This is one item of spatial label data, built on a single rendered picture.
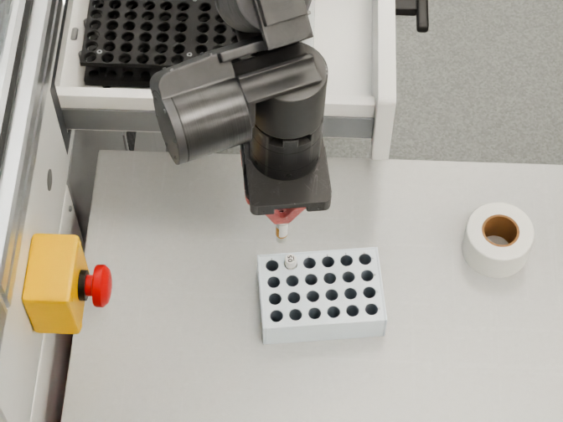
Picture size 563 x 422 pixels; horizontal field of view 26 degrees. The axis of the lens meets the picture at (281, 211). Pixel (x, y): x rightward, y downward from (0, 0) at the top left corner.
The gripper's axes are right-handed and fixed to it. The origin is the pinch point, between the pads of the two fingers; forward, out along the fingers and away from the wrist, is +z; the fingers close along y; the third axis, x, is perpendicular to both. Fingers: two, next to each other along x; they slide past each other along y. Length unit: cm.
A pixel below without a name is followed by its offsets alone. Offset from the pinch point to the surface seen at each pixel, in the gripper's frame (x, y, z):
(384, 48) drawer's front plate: 12.7, -20.9, 4.2
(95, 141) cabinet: -18.3, -29.7, 29.1
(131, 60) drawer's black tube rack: -12.7, -24.2, 7.8
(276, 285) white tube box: 0.5, -3.5, 19.9
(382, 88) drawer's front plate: 11.7, -16.0, 4.3
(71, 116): -19.2, -20.7, 12.0
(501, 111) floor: 53, -78, 95
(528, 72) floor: 60, -86, 94
